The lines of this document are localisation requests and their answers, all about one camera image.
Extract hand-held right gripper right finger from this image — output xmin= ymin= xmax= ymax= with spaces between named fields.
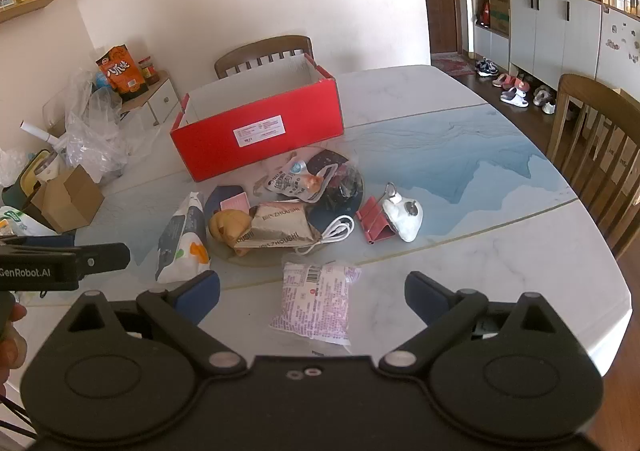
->
xmin=378 ymin=271 xmax=564 ymax=375

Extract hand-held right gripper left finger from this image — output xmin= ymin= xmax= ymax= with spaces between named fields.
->
xmin=62 ymin=270 xmax=247 ymax=375

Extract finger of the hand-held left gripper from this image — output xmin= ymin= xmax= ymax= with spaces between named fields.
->
xmin=75 ymin=243 xmax=132 ymax=278
xmin=0 ymin=234 xmax=76 ymax=250

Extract round tape roll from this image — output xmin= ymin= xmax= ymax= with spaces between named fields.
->
xmin=382 ymin=196 xmax=425 ymax=242

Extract red binder clip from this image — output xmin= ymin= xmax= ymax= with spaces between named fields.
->
xmin=356 ymin=183 xmax=401 ymax=246

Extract brown paper snack bag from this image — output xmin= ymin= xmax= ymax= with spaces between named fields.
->
xmin=234 ymin=201 xmax=323 ymax=252

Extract white usb cable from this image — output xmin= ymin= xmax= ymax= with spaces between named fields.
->
xmin=295 ymin=215 xmax=356 ymax=254

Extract pink snack packet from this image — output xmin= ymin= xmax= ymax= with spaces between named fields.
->
xmin=269 ymin=261 xmax=362 ymax=347

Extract orange white snack pouch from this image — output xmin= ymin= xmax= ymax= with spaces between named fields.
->
xmin=264 ymin=156 xmax=323 ymax=202

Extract dark blue packet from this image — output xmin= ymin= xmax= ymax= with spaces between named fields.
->
xmin=306 ymin=150 xmax=352 ymax=176

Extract red cardboard box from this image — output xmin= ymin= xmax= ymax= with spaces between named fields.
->
xmin=169 ymin=52 xmax=346 ymax=182

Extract white blue marble desktop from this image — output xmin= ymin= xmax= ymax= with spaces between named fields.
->
xmin=0 ymin=65 xmax=632 ymax=382

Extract person's left hand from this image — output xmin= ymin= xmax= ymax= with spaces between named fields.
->
xmin=0 ymin=305 xmax=28 ymax=399

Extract white green plastic pack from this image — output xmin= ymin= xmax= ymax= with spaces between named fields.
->
xmin=0 ymin=205 xmax=51 ymax=238

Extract small open cardboard box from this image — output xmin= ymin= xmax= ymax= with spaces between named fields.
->
xmin=31 ymin=165 xmax=106 ymax=234

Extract white rolled paper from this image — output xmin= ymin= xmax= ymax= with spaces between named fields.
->
xmin=20 ymin=121 xmax=66 ymax=152

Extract clear plastic bags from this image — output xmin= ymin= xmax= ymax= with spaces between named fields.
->
xmin=42 ymin=68 xmax=151 ymax=182

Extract small white drawer cabinet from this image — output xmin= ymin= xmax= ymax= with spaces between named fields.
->
xmin=120 ymin=71 xmax=180 ymax=128

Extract orange snack bag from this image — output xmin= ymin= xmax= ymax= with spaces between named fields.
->
xmin=96 ymin=45 xmax=150 ymax=102

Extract glass jar dark sauce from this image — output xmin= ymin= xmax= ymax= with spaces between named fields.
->
xmin=139 ymin=57 xmax=160 ymax=86

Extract row of shoes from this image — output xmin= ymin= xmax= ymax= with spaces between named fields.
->
xmin=474 ymin=58 xmax=558 ymax=116

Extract red patterned doormat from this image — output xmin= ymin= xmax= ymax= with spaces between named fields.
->
xmin=431 ymin=53 xmax=478 ymax=76

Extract wooden chair curved backrest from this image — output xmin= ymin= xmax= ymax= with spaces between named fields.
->
xmin=215 ymin=35 xmax=315 ymax=80

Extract cardboard carton green print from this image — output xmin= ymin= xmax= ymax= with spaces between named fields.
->
xmin=489 ymin=0 xmax=511 ymax=34

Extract black cable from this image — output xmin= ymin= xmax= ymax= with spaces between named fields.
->
xmin=0 ymin=393 xmax=38 ymax=439

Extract wooden wall shelf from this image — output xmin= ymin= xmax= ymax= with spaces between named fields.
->
xmin=0 ymin=0 xmax=63 ymax=24

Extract grey wooden wall cabinet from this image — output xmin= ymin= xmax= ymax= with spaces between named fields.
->
xmin=472 ymin=0 xmax=640 ymax=104

